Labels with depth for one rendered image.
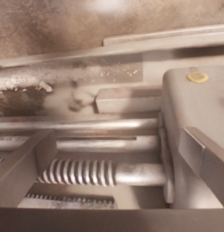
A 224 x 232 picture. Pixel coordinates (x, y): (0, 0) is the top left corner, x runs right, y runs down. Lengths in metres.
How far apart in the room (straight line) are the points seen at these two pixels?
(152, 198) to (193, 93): 0.20
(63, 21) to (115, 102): 0.57
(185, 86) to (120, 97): 0.24
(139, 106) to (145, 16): 0.49
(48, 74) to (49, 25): 0.44
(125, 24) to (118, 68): 0.40
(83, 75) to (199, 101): 0.37
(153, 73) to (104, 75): 0.14
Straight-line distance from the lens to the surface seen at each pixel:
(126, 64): 0.49
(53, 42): 0.99
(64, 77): 0.55
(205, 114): 0.22
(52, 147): 0.16
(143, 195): 0.34
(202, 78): 0.29
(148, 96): 0.46
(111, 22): 0.87
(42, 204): 0.36
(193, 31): 0.87
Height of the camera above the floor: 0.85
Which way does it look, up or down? 49 degrees down
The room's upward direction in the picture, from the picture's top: 169 degrees counter-clockwise
